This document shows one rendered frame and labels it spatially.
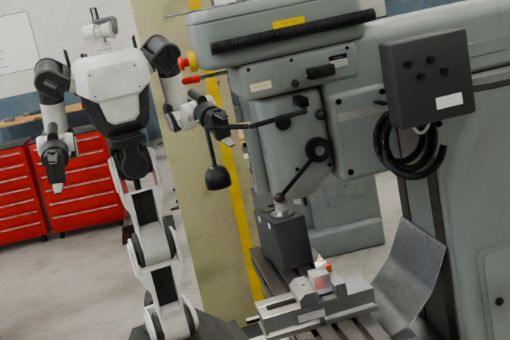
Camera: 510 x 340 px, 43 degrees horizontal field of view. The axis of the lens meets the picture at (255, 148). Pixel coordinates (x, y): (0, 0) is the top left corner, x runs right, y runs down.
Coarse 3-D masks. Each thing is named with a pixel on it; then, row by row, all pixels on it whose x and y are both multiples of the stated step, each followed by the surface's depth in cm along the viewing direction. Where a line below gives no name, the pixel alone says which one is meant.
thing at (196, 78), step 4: (216, 72) 191; (220, 72) 191; (224, 72) 191; (192, 76) 190; (196, 76) 190; (200, 76) 191; (204, 76) 191; (208, 76) 191; (212, 76) 191; (216, 76) 192; (184, 80) 189; (188, 80) 189; (192, 80) 190; (196, 80) 190; (184, 84) 190
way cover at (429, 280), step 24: (408, 240) 210; (432, 240) 196; (384, 264) 220; (408, 264) 207; (432, 264) 193; (384, 288) 212; (408, 288) 201; (432, 288) 190; (384, 312) 202; (408, 312) 195
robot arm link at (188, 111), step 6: (192, 90) 231; (192, 96) 230; (198, 96) 226; (204, 96) 226; (192, 102) 231; (198, 102) 226; (204, 102) 226; (210, 102) 227; (180, 108) 232; (186, 108) 230; (192, 108) 229; (198, 108) 225; (186, 114) 229; (192, 114) 230; (186, 120) 232
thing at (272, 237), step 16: (272, 208) 241; (288, 208) 238; (272, 224) 230; (288, 224) 230; (304, 224) 232; (272, 240) 235; (288, 240) 231; (304, 240) 233; (272, 256) 240; (288, 256) 232; (304, 256) 234
